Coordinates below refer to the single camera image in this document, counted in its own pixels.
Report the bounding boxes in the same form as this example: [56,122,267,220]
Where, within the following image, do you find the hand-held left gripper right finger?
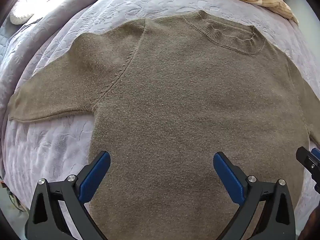
[213,151,297,240]

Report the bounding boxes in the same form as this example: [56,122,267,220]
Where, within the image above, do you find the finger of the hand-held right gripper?
[296,146,320,193]

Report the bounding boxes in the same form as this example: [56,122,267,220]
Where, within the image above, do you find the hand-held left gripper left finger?
[24,151,111,240]

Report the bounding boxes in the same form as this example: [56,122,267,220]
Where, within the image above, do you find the taupe knit sweater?
[7,10,316,240]

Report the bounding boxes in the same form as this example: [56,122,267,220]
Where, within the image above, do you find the lavender embossed bed blanket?
[0,0,320,230]

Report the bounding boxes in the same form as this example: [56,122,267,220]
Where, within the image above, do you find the grey quilted bedding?
[0,17,25,63]

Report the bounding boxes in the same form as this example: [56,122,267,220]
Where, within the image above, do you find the white pillow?
[9,0,48,25]

